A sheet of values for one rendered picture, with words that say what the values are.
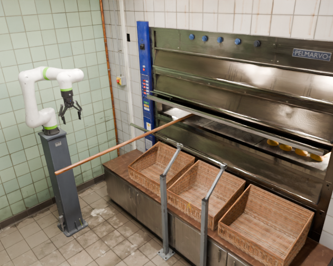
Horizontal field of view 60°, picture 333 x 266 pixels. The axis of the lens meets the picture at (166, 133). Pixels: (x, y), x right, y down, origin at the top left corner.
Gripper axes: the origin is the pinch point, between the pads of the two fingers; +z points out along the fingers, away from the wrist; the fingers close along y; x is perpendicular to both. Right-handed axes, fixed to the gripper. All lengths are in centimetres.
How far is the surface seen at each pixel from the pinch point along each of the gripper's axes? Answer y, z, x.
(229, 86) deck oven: -107, -18, 78
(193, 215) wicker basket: -59, 88, 80
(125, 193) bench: -53, 110, -19
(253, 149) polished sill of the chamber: -108, 32, 105
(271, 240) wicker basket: -84, 93, 141
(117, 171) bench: -55, 88, -33
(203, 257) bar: -48, 115, 100
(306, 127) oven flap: -107, 1, 145
